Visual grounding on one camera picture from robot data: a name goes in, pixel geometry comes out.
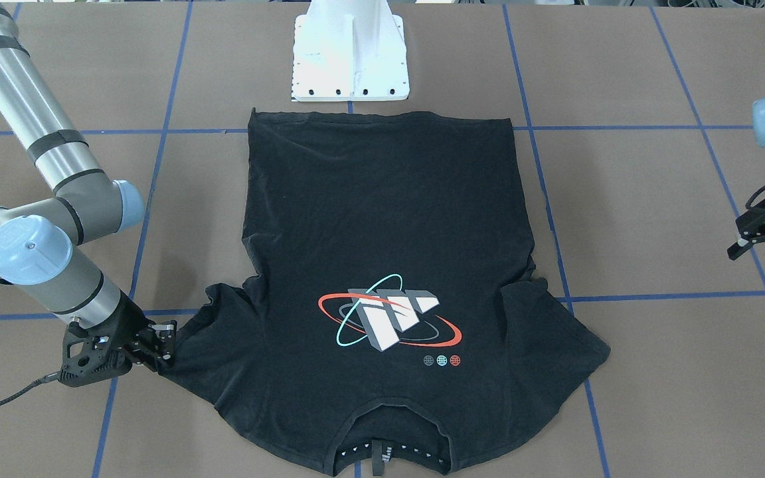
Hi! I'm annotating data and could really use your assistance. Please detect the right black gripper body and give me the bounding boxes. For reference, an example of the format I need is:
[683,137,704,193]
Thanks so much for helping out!
[107,297,157,362]

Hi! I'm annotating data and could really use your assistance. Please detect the black graphic t-shirt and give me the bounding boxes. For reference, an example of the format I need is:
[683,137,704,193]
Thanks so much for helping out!
[159,111,610,476]

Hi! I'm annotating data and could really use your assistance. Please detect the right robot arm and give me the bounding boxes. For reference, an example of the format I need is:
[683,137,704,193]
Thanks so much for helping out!
[0,2,177,380]

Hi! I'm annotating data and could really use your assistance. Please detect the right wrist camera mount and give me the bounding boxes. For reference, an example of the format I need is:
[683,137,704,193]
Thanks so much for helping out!
[58,321,133,388]

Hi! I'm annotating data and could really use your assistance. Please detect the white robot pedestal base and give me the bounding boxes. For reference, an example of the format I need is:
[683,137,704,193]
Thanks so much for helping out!
[291,1,410,102]

